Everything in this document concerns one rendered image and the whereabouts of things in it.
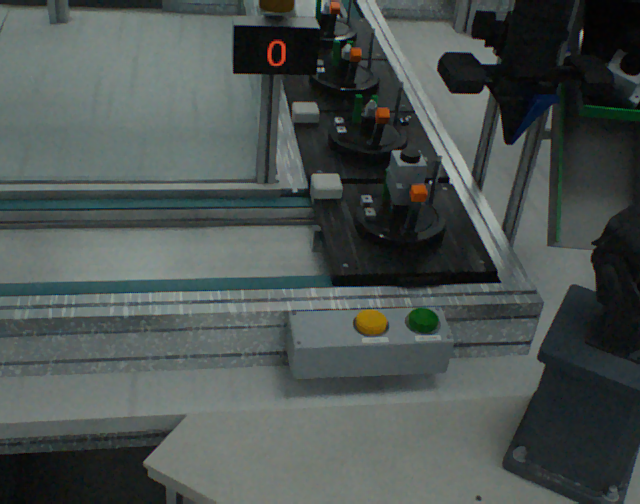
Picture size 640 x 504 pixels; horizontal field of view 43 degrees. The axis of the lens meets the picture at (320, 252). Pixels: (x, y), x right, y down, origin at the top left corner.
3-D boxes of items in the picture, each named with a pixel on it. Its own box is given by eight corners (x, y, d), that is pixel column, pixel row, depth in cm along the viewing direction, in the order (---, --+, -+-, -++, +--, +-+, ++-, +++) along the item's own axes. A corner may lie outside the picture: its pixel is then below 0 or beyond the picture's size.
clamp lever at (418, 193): (417, 232, 119) (428, 193, 113) (404, 232, 118) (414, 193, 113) (412, 215, 121) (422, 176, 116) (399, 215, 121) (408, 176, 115)
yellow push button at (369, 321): (388, 339, 106) (390, 328, 105) (357, 340, 106) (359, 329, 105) (381, 319, 110) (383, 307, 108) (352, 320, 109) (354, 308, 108)
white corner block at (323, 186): (341, 209, 131) (343, 187, 129) (312, 209, 130) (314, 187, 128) (336, 193, 135) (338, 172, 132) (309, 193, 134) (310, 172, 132)
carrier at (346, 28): (387, 68, 178) (395, 11, 170) (277, 66, 174) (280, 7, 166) (366, 26, 197) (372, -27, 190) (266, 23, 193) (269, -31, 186)
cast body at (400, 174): (423, 205, 120) (431, 163, 116) (394, 205, 119) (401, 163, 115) (410, 175, 126) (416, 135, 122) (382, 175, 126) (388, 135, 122)
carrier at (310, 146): (448, 188, 139) (462, 121, 132) (307, 189, 135) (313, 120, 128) (414, 121, 158) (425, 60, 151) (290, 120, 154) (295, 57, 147)
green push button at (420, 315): (440, 337, 108) (442, 326, 106) (410, 338, 107) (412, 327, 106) (432, 317, 111) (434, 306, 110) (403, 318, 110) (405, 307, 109)
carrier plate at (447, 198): (495, 282, 119) (499, 270, 117) (332, 286, 115) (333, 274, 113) (450, 192, 138) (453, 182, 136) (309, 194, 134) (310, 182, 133)
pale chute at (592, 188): (634, 254, 121) (647, 249, 116) (546, 246, 121) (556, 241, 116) (638, 72, 125) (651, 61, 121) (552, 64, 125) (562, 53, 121)
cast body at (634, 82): (641, 97, 112) (663, 62, 106) (628, 118, 110) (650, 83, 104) (585, 69, 114) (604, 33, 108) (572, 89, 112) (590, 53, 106)
